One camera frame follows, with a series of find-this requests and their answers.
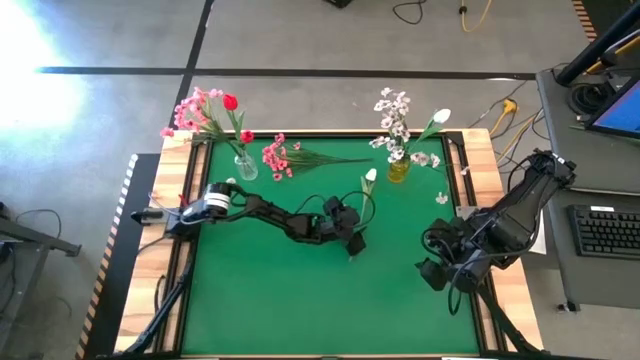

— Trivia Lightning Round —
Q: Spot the amber glass vase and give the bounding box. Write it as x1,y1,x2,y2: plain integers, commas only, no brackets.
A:
387,154,412,185

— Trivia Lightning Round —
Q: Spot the black mat with striped edge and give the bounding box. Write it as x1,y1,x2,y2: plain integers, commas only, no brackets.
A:
74,152,164,360
572,0,601,44

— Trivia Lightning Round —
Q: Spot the white paper sheet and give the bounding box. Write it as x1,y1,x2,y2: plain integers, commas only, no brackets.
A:
527,209,549,256

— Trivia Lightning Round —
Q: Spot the black computer keyboard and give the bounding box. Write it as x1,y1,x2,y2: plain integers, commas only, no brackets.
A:
567,203,640,261

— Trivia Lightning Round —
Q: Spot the green table mat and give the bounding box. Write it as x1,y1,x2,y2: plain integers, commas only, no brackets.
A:
180,135,481,356

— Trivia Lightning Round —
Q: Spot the black floor cable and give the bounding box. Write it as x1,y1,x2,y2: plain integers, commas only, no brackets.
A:
392,0,427,26

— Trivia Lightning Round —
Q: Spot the blue computer screen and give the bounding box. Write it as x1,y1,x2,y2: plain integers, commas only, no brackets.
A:
587,74,640,141

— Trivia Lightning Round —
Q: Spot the grey monitor desk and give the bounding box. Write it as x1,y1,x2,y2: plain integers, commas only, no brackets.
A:
535,64,640,197

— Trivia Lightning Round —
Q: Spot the grey keyboard desk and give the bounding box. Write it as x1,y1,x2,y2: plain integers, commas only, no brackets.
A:
542,188,640,312

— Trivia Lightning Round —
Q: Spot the clear glass vase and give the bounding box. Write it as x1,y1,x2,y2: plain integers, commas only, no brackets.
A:
233,149,260,182

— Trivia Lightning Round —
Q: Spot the white blossom spray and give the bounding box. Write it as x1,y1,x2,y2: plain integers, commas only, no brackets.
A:
369,87,412,164
409,151,442,170

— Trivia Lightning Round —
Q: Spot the coiled black cable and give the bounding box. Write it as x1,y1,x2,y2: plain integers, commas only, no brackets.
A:
569,79,609,115

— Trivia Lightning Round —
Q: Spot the black diagonal pole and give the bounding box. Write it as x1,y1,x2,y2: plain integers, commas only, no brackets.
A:
554,2,640,87

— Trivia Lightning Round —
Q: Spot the black table frame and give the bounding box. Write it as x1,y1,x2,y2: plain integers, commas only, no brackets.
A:
94,128,566,360

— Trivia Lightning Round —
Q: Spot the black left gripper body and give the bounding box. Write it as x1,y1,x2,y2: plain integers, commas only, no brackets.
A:
313,213,351,242

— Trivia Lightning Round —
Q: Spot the yellow plug with cable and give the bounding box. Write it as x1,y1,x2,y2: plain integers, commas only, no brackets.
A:
489,98,539,161

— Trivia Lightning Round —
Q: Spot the grey metal cart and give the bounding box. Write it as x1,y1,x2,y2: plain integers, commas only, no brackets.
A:
0,199,84,360

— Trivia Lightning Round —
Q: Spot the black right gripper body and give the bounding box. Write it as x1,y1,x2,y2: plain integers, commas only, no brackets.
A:
439,217,496,294

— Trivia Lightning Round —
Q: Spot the pink flower spray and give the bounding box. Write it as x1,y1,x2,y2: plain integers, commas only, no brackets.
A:
261,132,374,182
159,85,241,156

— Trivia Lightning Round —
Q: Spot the yellow floor cable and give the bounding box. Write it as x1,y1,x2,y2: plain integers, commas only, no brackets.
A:
459,0,496,34

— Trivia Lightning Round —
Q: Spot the red tulip with green stem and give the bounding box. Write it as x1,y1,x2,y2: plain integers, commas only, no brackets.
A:
239,128,256,156
222,92,249,156

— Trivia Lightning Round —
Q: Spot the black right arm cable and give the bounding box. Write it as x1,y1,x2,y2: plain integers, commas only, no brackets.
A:
446,284,464,317

